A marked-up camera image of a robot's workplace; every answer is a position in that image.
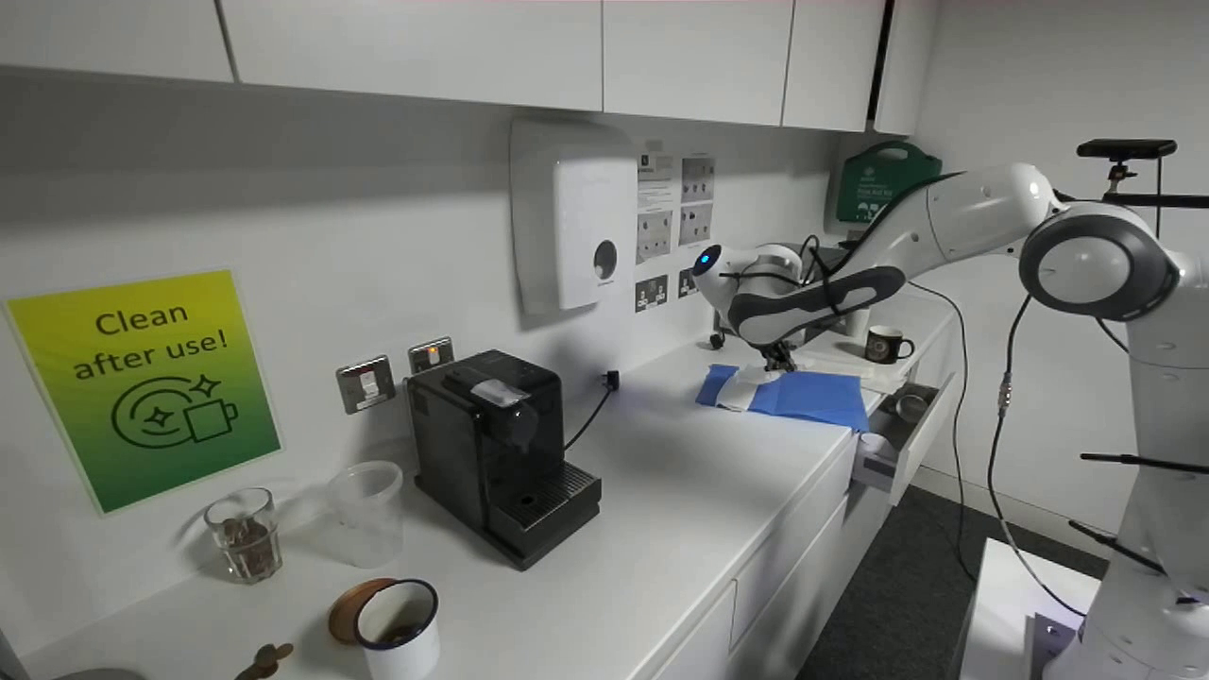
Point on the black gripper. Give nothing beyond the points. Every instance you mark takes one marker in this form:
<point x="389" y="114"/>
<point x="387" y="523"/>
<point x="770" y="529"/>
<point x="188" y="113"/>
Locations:
<point x="777" y="340"/>

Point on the white paper napkin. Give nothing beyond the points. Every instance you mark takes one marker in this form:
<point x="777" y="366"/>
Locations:
<point x="752" y="396"/>

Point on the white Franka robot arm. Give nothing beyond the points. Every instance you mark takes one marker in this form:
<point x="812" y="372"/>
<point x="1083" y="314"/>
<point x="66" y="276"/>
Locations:
<point x="967" y="215"/>

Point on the white robot base table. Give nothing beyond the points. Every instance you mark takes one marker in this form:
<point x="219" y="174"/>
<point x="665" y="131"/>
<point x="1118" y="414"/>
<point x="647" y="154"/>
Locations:
<point x="1005" y="606"/>

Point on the blue cloth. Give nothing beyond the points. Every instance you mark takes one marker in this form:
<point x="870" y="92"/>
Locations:
<point x="816" y="403"/>

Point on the black mug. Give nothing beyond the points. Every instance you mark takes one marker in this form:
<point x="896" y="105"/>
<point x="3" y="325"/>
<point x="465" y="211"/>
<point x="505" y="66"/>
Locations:
<point x="884" y="346"/>

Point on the wide instruction poster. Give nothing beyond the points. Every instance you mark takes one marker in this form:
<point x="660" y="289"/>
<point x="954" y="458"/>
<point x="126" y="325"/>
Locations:
<point x="698" y="203"/>

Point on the white base cabinet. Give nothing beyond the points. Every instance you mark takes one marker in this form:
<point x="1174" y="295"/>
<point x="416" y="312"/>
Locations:
<point x="781" y="552"/>

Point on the narrow instruction poster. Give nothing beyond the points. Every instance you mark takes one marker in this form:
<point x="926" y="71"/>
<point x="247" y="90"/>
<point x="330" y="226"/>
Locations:
<point x="654" y="211"/>

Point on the green first aid bag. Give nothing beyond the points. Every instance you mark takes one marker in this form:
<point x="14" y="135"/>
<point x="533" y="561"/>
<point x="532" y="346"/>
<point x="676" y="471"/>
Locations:
<point x="882" y="182"/>

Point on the white paper towel dispenser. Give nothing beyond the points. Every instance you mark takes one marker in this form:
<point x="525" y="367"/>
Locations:
<point x="592" y="228"/>

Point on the black coffee machine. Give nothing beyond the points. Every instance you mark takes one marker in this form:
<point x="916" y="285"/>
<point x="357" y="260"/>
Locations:
<point x="494" y="441"/>

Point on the black tripod stand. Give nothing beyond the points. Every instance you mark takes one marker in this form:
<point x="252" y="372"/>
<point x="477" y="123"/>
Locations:
<point x="1155" y="198"/>

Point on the white cup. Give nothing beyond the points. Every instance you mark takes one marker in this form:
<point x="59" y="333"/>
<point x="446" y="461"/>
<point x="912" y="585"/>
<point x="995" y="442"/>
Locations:
<point x="344" y="510"/>

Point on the white enamel mug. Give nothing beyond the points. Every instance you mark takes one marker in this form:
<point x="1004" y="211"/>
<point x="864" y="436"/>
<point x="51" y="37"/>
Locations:
<point x="398" y="626"/>

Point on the glass jar with contents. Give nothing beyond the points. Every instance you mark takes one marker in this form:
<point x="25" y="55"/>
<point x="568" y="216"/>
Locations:
<point x="247" y="542"/>

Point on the small brown utensil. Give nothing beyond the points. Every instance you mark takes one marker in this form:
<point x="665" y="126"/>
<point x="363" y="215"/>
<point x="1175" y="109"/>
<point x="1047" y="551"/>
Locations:
<point x="266" y="660"/>

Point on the green clean after use sign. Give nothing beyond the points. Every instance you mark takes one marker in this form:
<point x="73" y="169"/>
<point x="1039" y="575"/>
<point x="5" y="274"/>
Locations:
<point x="144" y="383"/>

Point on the grey double wall socket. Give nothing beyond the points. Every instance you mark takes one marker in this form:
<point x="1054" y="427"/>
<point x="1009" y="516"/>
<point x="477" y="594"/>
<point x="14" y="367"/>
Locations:
<point x="685" y="285"/>
<point x="653" y="294"/>

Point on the black camera on stand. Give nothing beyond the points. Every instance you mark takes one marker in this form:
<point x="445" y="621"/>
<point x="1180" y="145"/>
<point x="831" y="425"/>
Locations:
<point x="1122" y="149"/>

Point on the white wall cabinet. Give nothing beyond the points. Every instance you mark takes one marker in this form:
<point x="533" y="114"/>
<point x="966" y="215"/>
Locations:
<point x="440" y="51"/>

